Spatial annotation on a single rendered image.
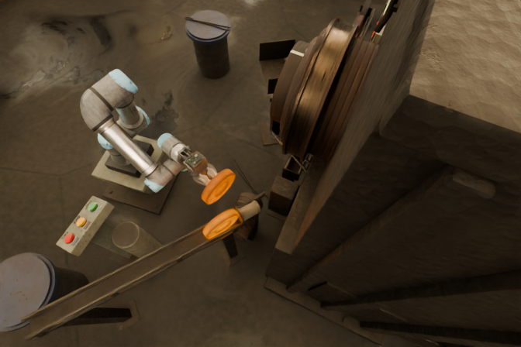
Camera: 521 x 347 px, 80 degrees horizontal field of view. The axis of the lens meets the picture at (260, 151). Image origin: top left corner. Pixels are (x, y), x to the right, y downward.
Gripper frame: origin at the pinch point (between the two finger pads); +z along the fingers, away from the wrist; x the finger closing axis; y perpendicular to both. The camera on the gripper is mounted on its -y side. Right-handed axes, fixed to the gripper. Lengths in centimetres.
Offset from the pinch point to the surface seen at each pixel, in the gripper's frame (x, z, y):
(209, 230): -13.3, 5.8, -10.0
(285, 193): 16.4, 18.5, -9.4
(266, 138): 67, -51, -73
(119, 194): -31, -90, -61
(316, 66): 31, 24, 43
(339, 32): 44, 22, 45
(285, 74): 30.0, 13.1, 36.9
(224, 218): -6.5, 7.4, -8.5
